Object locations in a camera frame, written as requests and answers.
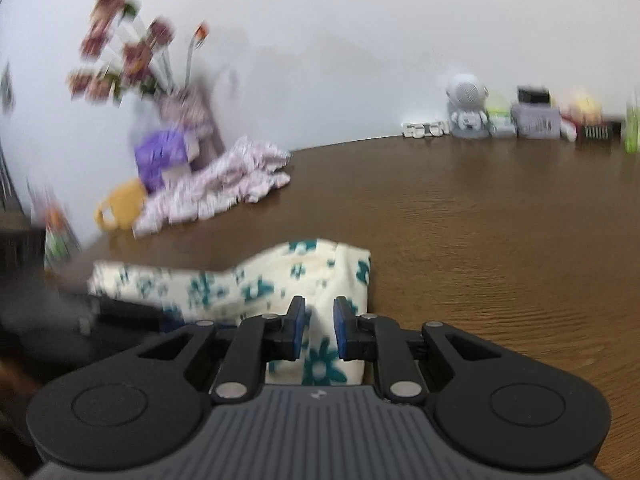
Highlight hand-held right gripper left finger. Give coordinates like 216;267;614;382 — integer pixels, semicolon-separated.
137;296;307;403

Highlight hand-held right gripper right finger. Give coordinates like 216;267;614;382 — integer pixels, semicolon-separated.
333;296;503;403

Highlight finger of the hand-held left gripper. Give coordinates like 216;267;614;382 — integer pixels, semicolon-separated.
82;296;173;335

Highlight cream green floral dress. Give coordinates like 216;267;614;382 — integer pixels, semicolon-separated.
87;240;373;387

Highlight yellow mug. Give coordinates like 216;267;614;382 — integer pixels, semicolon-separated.
94;179;147;232

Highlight purple tissue pack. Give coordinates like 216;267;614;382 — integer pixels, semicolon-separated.
137;162;193;193
134;129;198;171

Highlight pink floral garment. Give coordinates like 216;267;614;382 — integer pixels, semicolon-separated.
132;135;293;238

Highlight pink fuzzy vase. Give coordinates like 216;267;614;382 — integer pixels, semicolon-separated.
157;85;223;161

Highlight dried rose bouquet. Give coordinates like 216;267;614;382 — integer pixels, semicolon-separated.
67;0;211;106

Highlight green white small packs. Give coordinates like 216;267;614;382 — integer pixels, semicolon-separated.
486;100;516;136

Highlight white astronaut speaker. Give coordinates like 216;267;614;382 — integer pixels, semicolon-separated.
446;72;490;140

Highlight grey tin box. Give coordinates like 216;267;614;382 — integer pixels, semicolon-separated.
511;101;561;138

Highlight black charger adapter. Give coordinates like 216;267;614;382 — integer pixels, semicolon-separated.
516;86;551;106

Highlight black labelled box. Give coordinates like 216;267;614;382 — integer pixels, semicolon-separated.
575;121;623;143

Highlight green liquid bottle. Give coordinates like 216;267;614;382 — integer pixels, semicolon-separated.
622;100;640;155

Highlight wire rack with toiletries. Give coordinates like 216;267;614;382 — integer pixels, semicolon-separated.
25;185;83;271

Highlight white cable clip holder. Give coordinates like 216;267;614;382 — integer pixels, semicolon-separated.
402;120;451;138

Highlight wall picture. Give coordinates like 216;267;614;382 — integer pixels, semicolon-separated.
0;62;15;116

